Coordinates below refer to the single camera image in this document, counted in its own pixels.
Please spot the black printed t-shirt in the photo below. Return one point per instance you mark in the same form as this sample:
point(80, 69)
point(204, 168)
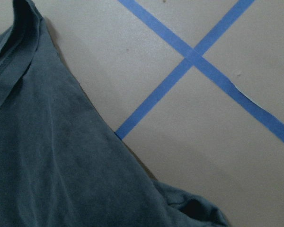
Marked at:
point(60, 163)

